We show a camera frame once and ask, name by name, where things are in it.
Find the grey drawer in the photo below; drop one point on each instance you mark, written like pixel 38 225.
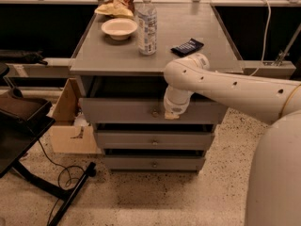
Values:
pixel 154 140
pixel 152 163
pixel 127 110

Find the grey top drawer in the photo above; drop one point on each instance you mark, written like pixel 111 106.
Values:
pixel 127 110

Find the grey drawer cabinet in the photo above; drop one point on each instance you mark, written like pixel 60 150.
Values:
pixel 107 68

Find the clear plastic water bottle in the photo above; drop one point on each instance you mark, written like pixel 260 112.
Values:
pixel 147 28

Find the grey bottom drawer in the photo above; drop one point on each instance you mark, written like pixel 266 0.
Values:
pixel 152 163

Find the cardboard box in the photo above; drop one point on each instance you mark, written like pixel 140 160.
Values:
pixel 71 133

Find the black rolling stand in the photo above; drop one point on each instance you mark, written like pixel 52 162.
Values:
pixel 23 122

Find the white robot body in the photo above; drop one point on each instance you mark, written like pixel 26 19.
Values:
pixel 274 187

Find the dark blue snack packet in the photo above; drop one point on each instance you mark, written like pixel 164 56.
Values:
pixel 187 48

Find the metal frame rail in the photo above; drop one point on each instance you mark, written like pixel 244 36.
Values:
pixel 61 68

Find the white bowl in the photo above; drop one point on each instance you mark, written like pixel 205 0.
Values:
pixel 119 28

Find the grey middle drawer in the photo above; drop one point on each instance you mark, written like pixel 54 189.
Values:
pixel 154 140

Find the yellow chip bag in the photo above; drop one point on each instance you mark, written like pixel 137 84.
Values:
pixel 114 9

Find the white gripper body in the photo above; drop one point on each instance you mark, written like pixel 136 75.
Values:
pixel 176 107

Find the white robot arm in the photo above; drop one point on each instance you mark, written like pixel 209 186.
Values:
pixel 265 99

